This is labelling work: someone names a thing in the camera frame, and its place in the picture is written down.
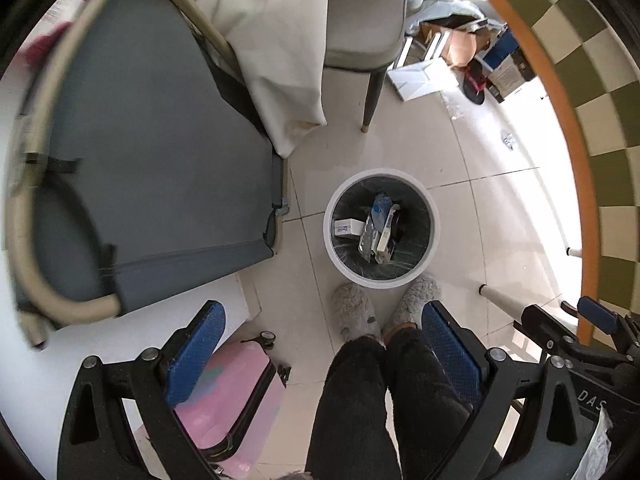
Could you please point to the checkered table cloth edge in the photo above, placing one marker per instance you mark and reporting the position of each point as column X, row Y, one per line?
column 590, row 66

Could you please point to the beige cloth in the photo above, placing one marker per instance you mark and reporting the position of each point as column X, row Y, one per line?
column 280, row 47

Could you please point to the grey upholstered chair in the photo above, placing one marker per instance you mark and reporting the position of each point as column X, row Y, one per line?
column 365, row 36

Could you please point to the cardboard pieces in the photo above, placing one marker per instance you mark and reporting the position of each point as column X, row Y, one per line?
column 480, row 57

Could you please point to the trash inside bin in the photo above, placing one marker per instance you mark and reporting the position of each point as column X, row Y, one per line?
column 377, row 235

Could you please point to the person's black trouser legs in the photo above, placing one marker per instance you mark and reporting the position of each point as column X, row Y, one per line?
column 387, row 411

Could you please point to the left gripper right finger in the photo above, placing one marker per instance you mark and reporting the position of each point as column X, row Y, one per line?
column 485, row 385

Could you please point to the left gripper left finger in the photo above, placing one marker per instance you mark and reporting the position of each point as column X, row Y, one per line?
column 162, row 378

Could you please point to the left grey slipper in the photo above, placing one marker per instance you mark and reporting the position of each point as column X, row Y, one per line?
column 354, row 313

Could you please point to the pink suitcase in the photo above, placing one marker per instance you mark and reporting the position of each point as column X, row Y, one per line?
column 231, row 410

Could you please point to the grey slipper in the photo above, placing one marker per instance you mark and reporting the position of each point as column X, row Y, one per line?
column 423, row 289
column 354, row 313

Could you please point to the right grey slipper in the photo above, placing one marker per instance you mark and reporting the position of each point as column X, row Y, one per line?
column 423, row 289

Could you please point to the white trash bin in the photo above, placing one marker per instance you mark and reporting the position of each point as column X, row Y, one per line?
column 419, row 228

